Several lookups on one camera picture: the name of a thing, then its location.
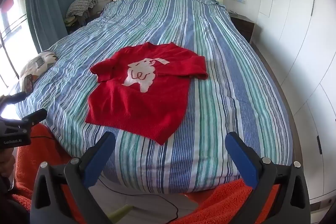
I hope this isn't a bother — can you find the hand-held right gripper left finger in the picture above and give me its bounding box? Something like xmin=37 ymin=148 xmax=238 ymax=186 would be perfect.
xmin=30 ymin=132 xmax=116 ymax=224

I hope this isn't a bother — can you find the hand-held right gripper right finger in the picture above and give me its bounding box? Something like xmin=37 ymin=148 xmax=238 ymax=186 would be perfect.
xmin=225 ymin=132 xmax=311 ymax=224

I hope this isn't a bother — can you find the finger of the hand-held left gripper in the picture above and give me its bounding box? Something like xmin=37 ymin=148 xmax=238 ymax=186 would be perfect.
xmin=21 ymin=109 xmax=48 ymax=127
xmin=0 ymin=92 xmax=27 ymax=104

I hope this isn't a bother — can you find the red sweater with white figure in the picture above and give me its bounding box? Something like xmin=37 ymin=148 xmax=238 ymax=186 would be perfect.
xmin=85 ymin=42 xmax=208 ymax=146

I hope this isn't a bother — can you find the pile of patterned clothes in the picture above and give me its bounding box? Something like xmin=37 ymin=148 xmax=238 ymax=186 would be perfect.
xmin=64 ymin=0 xmax=99 ymax=28

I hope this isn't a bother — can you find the person's left hand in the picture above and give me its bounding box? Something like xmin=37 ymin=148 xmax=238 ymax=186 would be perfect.
xmin=0 ymin=147 xmax=16 ymax=178

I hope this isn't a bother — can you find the black smartphone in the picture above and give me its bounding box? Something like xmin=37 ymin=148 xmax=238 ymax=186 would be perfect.
xmin=23 ymin=74 xmax=34 ymax=94

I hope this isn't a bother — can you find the orange fluffy blanket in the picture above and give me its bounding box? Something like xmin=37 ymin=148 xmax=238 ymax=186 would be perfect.
xmin=10 ymin=122 xmax=297 ymax=224

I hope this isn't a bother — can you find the patterned white pillow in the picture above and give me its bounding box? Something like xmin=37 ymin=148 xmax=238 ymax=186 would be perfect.
xmin=20 ymin=50 xmax=59 ymax=83

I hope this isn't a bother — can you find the blue green striped bed sheet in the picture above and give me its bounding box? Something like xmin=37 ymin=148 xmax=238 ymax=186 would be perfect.
xmin=14 ymin=0 xmax=293 ymax=194

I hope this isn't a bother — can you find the light green plastic object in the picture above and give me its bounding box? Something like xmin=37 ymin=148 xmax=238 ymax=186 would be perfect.
xmin=109 ymin=204 xmax=134 ymax=224

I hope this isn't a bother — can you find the blue curtain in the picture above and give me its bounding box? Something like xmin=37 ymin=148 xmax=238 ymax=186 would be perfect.
xmin=25 ymin=0 xmax=83 ymax=52

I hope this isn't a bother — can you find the dark wooden nightstand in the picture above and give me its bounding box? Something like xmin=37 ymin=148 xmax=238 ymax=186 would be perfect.
xmin=230 ymin=15 xmax=256 ymax=43

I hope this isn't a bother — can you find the white wardrobe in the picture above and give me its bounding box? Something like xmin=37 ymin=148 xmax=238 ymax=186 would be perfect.
xmin=256 ymin=0 xmax=336 ymax=203

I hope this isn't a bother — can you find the dark wooden bed frame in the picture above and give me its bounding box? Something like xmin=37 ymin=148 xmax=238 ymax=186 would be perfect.
xmin=249 ymin=40 xmax=302 ymax=164

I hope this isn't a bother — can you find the black cable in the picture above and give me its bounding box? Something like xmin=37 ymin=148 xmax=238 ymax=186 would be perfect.
xmin=101 ymin=178 xmax=179 ymax=219

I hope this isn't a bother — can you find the window with dark frame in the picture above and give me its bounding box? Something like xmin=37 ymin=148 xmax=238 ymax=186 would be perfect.
xmin=0 ymin=0 xmax=40 ymax=119

